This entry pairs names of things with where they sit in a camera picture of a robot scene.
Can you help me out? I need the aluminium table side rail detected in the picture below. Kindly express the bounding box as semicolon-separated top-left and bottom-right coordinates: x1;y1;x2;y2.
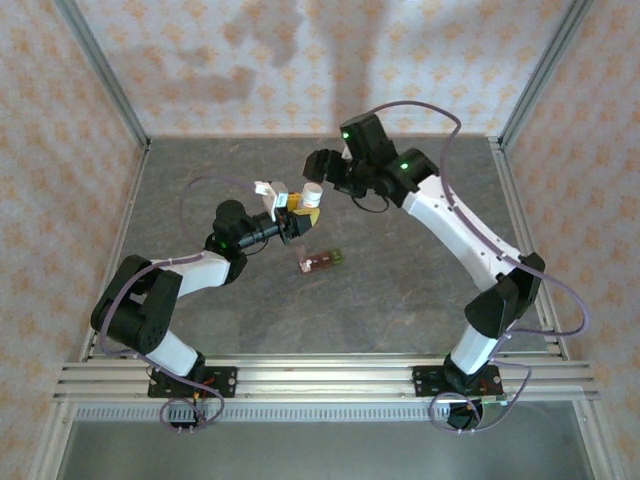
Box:
79;142;153;362
489;137;572;362

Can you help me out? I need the small white pill bottle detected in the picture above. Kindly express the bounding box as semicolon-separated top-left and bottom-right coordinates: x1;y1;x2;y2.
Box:
298;181;325;210

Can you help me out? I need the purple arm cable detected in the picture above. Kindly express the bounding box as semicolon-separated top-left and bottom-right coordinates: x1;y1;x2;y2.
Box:
372;101;591;435
97;175;259;435

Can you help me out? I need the slotted grey cable duct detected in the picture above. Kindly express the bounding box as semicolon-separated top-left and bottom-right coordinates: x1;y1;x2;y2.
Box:
73;403;576;424

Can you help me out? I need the aluminium frame post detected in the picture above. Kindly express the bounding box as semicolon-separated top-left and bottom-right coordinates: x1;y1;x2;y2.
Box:
497;0;595;151
53;0;153;151

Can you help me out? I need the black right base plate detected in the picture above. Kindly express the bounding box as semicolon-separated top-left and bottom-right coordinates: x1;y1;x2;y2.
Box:
413;364;503;400

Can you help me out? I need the aluminium frame leg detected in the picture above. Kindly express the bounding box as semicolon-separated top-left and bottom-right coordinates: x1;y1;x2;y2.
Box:
28;399;77;480
571;399;615;480

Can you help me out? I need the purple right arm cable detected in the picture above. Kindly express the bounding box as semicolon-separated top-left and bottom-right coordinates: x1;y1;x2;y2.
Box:
372;101;591;435

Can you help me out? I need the aluminium cross rail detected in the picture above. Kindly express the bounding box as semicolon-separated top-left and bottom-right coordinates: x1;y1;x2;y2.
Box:
52;352;600;403

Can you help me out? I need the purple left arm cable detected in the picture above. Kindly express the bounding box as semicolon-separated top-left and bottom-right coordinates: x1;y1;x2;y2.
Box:
97;175;259;435

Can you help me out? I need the thin black right gripper cable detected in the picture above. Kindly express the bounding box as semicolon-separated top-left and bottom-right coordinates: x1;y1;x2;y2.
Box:
348;191;392;215

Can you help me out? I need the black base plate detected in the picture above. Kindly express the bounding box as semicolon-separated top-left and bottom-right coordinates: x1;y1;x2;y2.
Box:
148;366;239;400
413;364;503;400

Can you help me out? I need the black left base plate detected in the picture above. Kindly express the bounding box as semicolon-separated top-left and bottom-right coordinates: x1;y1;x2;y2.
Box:
148;366;239;400

